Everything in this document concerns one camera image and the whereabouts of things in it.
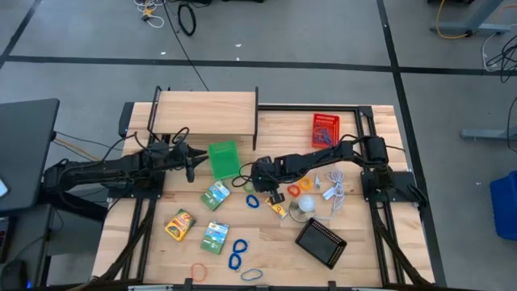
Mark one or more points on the black computer mouse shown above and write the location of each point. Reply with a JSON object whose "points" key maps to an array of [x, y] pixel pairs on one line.
{"points": [[12, 277]]}

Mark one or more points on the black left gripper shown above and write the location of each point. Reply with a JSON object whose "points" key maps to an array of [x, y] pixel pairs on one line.
{"points": [[190, 174]]}

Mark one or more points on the yellow coil wristband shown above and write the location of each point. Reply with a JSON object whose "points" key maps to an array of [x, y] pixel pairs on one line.
{"points": [[306, 189]]}

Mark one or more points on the desk with grey legs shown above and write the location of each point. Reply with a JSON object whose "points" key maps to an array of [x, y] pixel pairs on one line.
{"points": [[476, 28]]}

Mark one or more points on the black mesh tray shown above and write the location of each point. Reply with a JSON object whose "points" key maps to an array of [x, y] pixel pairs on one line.
{"points": [[321, 242]]}

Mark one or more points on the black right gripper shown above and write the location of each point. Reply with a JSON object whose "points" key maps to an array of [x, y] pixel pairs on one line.
{"points": [[266, 174]]}

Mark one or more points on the orange silicone wristband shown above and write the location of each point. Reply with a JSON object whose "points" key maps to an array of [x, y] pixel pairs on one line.
{"points": [[192, 272]]}

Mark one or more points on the green coil wristband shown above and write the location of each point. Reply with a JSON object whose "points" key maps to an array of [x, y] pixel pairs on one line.
{"points": [[248, 191]]}

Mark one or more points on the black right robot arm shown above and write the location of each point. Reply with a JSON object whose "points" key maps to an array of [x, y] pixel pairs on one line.
{"points": [[323, 157]]}

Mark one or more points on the black desk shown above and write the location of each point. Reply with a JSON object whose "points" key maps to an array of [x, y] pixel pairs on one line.
{"points": [[24, 153]]}

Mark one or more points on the orange coil wristband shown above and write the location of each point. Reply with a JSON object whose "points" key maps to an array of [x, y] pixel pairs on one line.
{"points": [[288, 191]]}

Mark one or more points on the green crayon box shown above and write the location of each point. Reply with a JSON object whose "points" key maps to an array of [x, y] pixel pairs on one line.
{"points": [[216, 195], [215, 237]]}

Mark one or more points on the blue bin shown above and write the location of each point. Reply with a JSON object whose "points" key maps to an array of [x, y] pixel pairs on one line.
{"points": [[505, 206]]}

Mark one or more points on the light blue silicone wristband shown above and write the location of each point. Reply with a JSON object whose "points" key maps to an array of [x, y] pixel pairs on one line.
{"points": [[242, 276]]}

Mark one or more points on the wooden shelf riser black frame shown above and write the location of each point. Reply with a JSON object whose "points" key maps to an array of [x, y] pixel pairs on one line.
{"points": [[204, 113]]}

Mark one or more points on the grey desk foot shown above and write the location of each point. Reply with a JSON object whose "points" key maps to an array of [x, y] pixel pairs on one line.
{"points": [[484, 134]]}

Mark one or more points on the yellow crayon box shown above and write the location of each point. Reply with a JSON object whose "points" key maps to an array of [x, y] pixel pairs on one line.
{"points": [[179, 225]]}

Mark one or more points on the small wrapped crayon pack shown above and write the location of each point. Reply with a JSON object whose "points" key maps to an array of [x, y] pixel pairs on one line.
{"points": [[278, 210]]}

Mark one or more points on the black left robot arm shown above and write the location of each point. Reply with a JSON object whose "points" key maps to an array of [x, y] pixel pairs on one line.
{"points": [[101, 171]]}

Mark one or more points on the black table frame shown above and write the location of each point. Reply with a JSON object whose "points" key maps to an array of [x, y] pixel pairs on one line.
{"points": [[307, 107]]}

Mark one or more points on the green plastic basket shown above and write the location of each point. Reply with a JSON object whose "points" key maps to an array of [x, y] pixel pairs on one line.
{"points": [[223, 159]]}

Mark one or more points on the red plastic basket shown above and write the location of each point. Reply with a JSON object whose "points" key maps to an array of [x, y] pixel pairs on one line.
{"points": [[332, 119]]}

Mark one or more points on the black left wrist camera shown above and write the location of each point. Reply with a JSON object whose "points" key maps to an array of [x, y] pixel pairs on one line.
{"points": [[177, 151]]}

